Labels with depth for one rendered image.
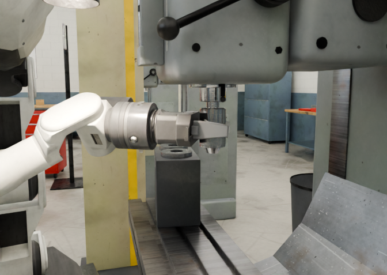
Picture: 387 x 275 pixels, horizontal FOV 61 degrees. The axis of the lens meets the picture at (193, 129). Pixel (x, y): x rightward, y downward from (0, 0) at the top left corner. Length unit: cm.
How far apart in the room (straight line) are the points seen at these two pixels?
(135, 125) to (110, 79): 171
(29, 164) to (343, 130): 68
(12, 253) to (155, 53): 95
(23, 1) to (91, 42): 149
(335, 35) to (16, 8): 62
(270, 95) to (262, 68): 730
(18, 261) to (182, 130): 91
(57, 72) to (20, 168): 903
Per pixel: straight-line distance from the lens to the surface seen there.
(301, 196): 247
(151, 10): 56
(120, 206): 242
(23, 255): 131
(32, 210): 119
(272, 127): 789
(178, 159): 89
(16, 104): 115
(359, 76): 84
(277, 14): 54
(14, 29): 84
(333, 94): 90
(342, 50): 57
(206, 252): 82
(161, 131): 57
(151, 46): 55
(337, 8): 57
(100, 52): 229
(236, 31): 50
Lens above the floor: 130
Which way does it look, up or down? 7 degrees down
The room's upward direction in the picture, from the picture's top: straight up
